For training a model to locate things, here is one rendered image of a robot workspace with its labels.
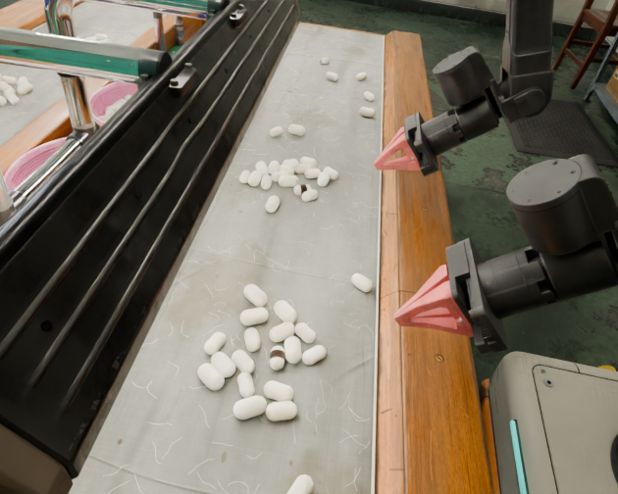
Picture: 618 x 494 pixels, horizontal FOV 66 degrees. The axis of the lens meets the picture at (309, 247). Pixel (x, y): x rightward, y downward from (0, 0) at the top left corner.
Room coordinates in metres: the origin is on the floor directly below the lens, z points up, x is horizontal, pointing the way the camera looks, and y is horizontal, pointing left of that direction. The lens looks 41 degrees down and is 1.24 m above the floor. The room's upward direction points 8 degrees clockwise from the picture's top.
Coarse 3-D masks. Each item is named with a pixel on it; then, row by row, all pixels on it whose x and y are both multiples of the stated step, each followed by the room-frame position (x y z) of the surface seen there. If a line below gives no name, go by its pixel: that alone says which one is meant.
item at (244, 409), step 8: (240, 400) 0.28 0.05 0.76; (248, 400) 0.28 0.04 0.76; (256, 400) 0.28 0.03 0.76; (264, 400) 0.28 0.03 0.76; (240, 408) 0.26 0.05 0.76; (248, 408) 0.27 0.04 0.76; (256, 408) 0.27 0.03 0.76; (264, 408) 0.27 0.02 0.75; (240, 416) 0.26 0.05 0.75; (248, 416) 0.26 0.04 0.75
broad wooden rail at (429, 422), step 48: (384, 48) 1.58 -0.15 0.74; (384, 96) 1.19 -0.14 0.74; (384, 144) 0.93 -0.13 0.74; (384, 192) 0.74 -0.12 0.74; (432, 192) 0.74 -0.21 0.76; (384, 240) 0.60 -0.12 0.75; (432, 240) 0.60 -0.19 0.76; (384, 288) 0.49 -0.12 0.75; (384, 336) 0.40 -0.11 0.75; (432, 336) 0.40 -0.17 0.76; (384, 384) 0.33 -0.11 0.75; (432, 384) 0.33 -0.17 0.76; (384, 432) 0.27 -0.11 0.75; (432, 432) 0.27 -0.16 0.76; (480, 432) 0.27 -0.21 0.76; (384, 480) 0.21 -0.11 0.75; (432, 480) 0.21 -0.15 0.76; (480, 480) 0.22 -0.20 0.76
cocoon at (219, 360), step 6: (216, 354) 0.33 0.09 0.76; (222, 354) 0.33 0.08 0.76; (216, 360) 0.32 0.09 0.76; (222, 360) 0.32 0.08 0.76; (228, 360) 0.32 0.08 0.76; (216, 366) 0.32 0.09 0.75; (222, 366) 0.32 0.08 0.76; (228, 366) 0.32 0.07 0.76; (234, 366) 0.32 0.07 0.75; (222, 372) 0.31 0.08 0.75; (228, 372) 0.31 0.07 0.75
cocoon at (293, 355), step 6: (294, 336) 0.37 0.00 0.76; (288, 342) 0.36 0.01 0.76; (294, 342) 0.36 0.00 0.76; (288, 348) 0.35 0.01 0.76; (294, 348) 0.35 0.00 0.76; (300, 348) 0.36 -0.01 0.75; (288, 354) 0.35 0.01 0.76; (294, 354) 0.35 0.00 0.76; (300, 354) 0.35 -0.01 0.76; (288, 360) 0.34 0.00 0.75; (294, 360) 0.34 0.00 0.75
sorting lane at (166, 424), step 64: (320, 64) 1.36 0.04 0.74; (256, 128) 0.93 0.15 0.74; (320, 128) 0.97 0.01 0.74; (256, 192) 0.69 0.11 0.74; (320, 192) 0.72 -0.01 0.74; (192, 256) 0.51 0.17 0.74; (256, 256) 0.53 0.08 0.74; (320, 256) 0.55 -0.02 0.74; (192, 320) 0.39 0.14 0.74; (320, 320) 0.42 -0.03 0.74; (128, 384) 0.29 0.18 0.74; (192, 384) 0.30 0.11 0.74; (256, 384) 0.31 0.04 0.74; (320, 384) 0.32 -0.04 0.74; (128, 448) 0.21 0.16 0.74; (192, 448) 0.22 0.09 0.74; (256, 448) 0.23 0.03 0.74; (320, 448) 0.24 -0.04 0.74
